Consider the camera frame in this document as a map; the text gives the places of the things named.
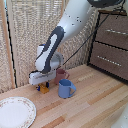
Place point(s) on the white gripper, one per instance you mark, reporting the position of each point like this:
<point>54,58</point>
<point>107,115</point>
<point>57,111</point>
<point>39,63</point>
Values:
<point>40,77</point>

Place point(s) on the yellow sponge block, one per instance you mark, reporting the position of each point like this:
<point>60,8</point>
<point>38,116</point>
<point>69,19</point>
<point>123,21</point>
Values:
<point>43,88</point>

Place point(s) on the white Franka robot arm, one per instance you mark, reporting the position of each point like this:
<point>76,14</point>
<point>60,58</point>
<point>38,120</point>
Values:
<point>66,31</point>

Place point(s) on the pink mug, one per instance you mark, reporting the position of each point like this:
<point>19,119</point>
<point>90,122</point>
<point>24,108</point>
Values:
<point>60,76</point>

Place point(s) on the blue mug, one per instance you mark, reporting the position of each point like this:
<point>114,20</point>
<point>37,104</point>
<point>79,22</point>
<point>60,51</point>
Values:
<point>65,88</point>

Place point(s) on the white patterned plate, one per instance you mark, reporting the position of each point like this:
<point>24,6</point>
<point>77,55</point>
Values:
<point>15,112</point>

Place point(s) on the woven bamboo screen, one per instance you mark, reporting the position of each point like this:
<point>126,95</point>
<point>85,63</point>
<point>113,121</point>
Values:
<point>30,33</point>

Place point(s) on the dark brown drawer cabinet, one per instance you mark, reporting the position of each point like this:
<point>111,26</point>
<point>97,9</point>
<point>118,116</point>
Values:
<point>110,45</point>

